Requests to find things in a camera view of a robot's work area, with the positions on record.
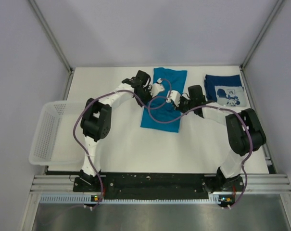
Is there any aluminium frame front rail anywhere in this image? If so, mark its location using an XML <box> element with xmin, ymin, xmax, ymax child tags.
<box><xmin>30</xmin><ymin>174</ymin><xmax>291</xmax><ymax>194</ymax></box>

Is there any folded navy cartoon print shirt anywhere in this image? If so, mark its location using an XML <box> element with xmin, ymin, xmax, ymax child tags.
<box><xmin>204</xmin><ymin>75</ymin><xmax>247</xmax><ymax>107</ymax></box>

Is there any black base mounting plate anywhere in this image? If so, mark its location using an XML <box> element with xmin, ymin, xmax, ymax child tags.
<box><xmin>73</xmin><ymin>172</ymin><xmax>244</xmax><ymax>199</ymax></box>

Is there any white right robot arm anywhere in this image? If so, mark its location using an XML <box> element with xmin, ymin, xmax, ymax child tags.
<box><xmin>168</xmin><ymin>85</ymin><xmax>266</xmax><ymax>193</ymax></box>

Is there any aluminium frame post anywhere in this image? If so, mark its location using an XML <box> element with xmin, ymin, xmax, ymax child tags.
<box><xmin>27</xmin><ymin>0</ymin><xmax>75</xmax><ymax>73</ymax></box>
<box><xmin>240</xmin><ymin>0</ymin><xmax>286</xmax><ymax>70</ymax></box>

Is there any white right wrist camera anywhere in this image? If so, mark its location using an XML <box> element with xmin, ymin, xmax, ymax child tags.
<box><xmin>166</xmin><ymin>90</ymin><xmax>181</xmax><ymax>107</ymax></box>

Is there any aluminium frame left post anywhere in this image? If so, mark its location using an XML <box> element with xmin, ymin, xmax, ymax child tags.
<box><xmin>27</xmin><ymin>0</ymin><xmax>75</xmax><ymax>73</ymax></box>

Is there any teal blue t shirt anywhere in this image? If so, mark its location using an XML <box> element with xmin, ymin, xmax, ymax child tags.
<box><xmin>140</xmin><ymin>67</ymin><xmax>187</xmax><ymax>133</ymax></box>

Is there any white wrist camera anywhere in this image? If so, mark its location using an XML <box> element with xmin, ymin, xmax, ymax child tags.
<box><xmin>150</xmin><ymin>83</ymin><xmax>165</xmax><ymax>97</ymax></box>
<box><xmin>166</xmin><ymin>90</ymin><xmax>181</xmax><ymax>107</ymax></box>

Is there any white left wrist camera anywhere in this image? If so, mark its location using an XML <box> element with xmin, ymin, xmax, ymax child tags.
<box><xmin>150</xmin><ymin>83</ymin><xmax>165</xmax><ymax>97</ymax></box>

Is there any aluminium frame right post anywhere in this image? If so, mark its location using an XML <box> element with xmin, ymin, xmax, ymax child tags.
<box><xmin>240</xmin><ymin>0</ymin><xmax>286</xmax><ymax>70</ymax></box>

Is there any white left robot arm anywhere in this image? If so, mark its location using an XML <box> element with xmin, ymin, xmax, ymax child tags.
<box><xmin>77</xmin><ymin>70</ymin><xmax>153</xmax><ymax>191</ymax></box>

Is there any white perforated plastic basket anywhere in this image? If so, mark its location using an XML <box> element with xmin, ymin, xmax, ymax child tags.
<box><xmin>28</xmin><ymin>101</ymin><xmax>85</xmax><ymax>166</ymax></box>

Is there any grey slotted cable duct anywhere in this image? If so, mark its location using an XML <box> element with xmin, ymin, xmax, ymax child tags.
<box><xmin>39</xmin><ymin>193</ymin><xmax>234</xmax><ymax>205</ymax></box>

